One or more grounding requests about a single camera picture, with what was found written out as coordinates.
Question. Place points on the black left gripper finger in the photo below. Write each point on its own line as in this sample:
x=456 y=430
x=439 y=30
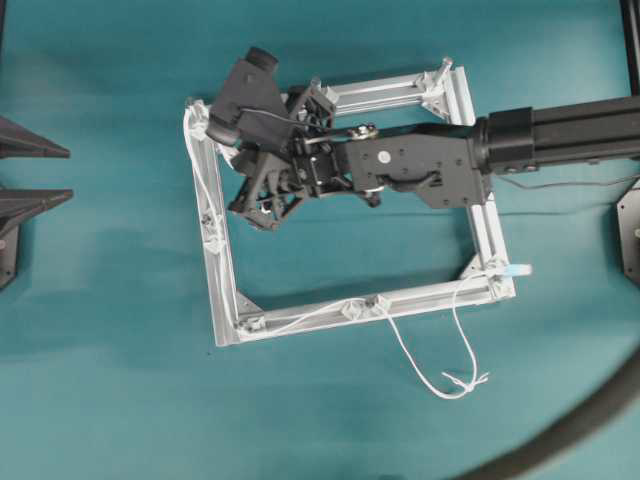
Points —
x=17 y=141
x=19 y=205

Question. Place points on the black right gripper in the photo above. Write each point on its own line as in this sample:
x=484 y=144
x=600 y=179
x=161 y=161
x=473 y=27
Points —
x=282 y=141

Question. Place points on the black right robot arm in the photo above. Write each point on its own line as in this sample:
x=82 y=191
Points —
x=449 y=166

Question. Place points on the clear pin left middle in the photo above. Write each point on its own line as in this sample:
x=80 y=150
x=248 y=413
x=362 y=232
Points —
x=210 y=220

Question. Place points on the clear pin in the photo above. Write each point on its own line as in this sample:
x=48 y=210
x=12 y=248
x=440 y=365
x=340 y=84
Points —
x=210 y=220
x=372 y=303

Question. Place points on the clear pin top right corner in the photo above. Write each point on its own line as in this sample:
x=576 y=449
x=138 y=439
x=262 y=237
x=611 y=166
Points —
x=443 y=72

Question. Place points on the clear pin bottom middle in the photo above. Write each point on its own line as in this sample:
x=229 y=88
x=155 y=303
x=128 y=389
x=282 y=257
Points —
x=372 y=303

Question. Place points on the clear pin bottom left corner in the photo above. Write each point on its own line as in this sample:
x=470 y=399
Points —
x=250 y=325

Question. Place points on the clear pin bottom right corner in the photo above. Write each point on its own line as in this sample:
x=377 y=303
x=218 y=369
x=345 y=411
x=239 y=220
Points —
x=508 y=270

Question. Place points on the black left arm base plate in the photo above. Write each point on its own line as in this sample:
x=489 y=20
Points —
x=10 y=236

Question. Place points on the square aluminium extrusion frame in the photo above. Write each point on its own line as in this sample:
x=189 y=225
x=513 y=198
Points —
x=453 y=103

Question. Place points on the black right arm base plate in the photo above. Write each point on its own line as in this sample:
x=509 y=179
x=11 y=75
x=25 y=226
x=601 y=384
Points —
x=627 y=209

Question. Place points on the black frame post right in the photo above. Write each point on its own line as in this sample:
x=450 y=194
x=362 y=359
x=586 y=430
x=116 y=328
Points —
x=630 y=19

